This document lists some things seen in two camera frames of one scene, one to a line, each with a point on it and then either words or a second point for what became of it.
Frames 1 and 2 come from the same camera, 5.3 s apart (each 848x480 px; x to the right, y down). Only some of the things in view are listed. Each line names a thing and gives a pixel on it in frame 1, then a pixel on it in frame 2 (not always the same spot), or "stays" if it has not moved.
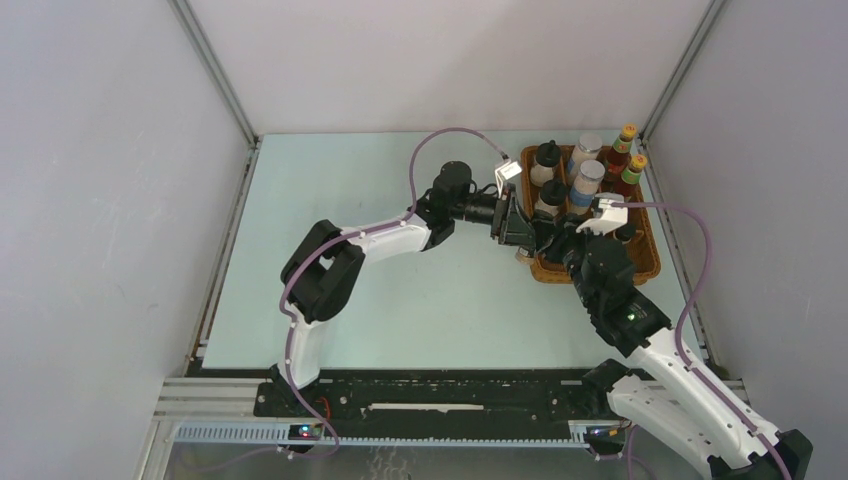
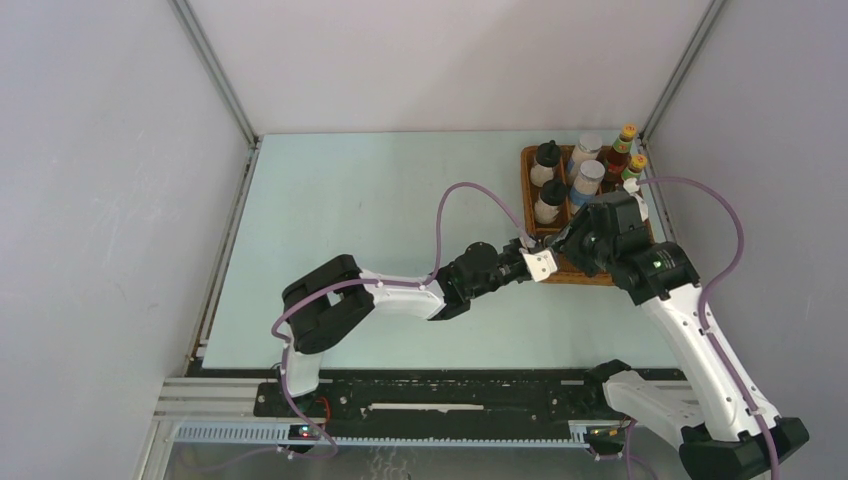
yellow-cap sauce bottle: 629,187 stays
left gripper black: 510,226 -> 514,247
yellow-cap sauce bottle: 619,158 stays
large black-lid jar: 548,155 stays
